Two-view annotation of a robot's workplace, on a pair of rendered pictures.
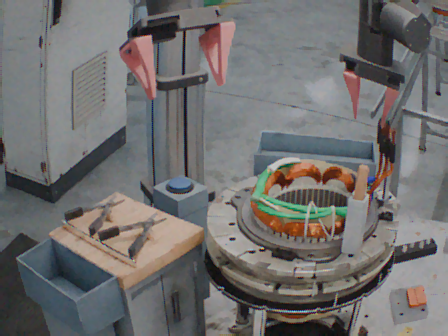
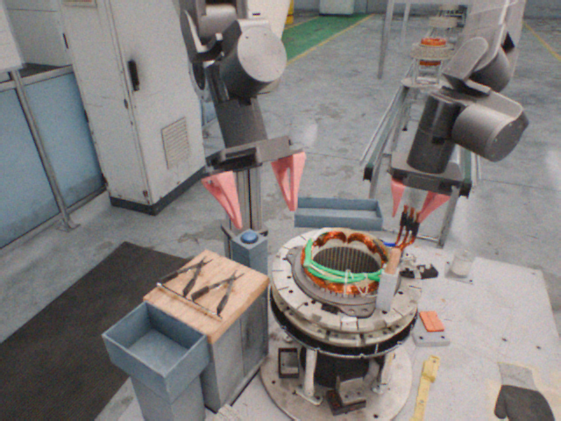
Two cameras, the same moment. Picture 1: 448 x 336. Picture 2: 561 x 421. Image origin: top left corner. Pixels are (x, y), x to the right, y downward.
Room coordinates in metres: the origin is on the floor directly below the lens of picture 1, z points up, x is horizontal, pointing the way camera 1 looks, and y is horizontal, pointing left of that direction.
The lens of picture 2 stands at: (0.35, 0.05, 1.65)
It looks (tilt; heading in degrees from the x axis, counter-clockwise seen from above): 33 degrees down; 357
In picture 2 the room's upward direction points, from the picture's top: straight up
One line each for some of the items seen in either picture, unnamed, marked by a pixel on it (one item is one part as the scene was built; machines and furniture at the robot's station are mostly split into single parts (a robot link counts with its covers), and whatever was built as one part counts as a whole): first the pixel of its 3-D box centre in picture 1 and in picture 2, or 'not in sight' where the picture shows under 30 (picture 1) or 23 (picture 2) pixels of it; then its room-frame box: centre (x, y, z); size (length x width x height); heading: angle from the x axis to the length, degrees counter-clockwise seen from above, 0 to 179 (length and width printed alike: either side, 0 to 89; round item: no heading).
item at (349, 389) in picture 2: not in sight; (351, 388); (0.87, -0.15, 0.85); 0.06 x 0.04 x 0.05; 102
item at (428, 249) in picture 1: (413, 250); (413, 273); (1.31, -0.46, 0.79); 0.15 x 0.05 x 0.02; 98
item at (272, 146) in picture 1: (316, 212); (333, 246); (1.30, -0.18, 0.92); 0.25 x 0.11 x 0.28; 81
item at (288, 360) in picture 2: not in sight; (289, 361); (0.96, -0.02, 0.83); 0.05 x 0.04 x 0.02; 178
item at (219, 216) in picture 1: (313, 218); (344, 271); (0.99, -0.14, 1.09); 0.32 x 0.32 x 0.01
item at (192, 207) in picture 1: (182, 247); (251, 274); (1.20, 0.08, 0.91); 0.07 x 0.07 x 0.25; 45
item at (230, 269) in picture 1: (250, 277); (305, 322); (0.88, -0.04, 1.06); 0.09 x 0.04 x 0.01; 60
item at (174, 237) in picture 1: (119, 238); (209, 290); (0.98, 0.16, 1.05); 0.20 x 0.19 x 0.02; 144
